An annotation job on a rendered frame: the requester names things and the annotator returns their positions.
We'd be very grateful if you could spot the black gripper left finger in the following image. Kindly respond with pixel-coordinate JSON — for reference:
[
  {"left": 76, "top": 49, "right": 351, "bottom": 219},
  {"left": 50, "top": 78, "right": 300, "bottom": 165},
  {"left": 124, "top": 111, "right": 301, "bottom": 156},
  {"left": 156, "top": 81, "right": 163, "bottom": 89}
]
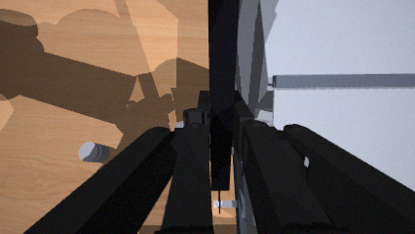
[{"left": 22, "top": 91, "right": 214, "bottom": 234}]

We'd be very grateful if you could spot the grey cylinder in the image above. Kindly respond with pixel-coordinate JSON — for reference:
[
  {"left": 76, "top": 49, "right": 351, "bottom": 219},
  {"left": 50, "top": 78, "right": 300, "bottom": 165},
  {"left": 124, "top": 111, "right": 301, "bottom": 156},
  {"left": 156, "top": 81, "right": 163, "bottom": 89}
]
[{"left": 79, "top": 142, "right": 110, "bottom": 163}]

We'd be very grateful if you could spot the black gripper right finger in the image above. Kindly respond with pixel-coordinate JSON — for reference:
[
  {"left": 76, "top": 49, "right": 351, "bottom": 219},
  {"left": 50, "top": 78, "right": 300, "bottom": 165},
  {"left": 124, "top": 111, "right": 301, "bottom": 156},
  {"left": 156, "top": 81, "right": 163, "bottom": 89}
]
[{"left": 232, "top": 90, "right": 415, "bottom": 234}]

